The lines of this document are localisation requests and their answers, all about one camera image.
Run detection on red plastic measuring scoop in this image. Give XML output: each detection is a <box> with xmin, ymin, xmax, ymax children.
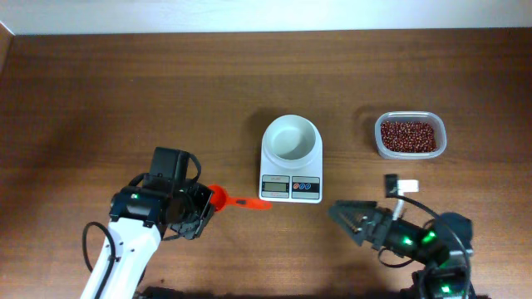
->
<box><xmin>209</xmin><ymin>184</ymin><xmax>273</xmax><ymax>212</ymax></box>

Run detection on white digital kitchen scale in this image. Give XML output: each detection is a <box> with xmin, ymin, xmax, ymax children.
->
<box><xmin>259</xmin><ymin>121</ymin><xmax>323</xmax><ymax>203</ymax></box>

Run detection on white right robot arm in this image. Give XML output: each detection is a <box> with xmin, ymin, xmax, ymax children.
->
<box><xmin>328</xmin><ymin>200</ymin><xmax>476</xmax><ymax>298</ymax></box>

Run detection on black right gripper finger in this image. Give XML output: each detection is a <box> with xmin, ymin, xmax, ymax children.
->
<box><xmin>334</xmin><ymin>200</ymin><xmax>377</xmax><ymax>216</ymax></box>
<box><xmin>328</xmin><ymin>206</ymin><xmax>374</xmax><ymax>246</ymax></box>

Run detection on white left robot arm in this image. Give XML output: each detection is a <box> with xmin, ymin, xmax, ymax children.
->
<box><xmin>81</xmin><ymin>147</ymin><xmax>214</xmax><ymax>298</ymax></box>

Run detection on red beans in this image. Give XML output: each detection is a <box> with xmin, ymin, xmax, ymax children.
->
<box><xmin>380</xmin><ymin>121</ymin><xmax>436</xmax><ymax>153</ymax></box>

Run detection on clear plastic bean container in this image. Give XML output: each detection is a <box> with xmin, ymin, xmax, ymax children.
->
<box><xmin>374</xmin><ymin>111</ymin><xmax>447</xmax><ymax>160</ymax></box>

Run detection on white round bowl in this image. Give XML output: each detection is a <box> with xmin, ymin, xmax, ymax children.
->
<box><xmin>264</xmin><ymin>115</ymin><xmax>317</xmax><ymax>161</ymax></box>

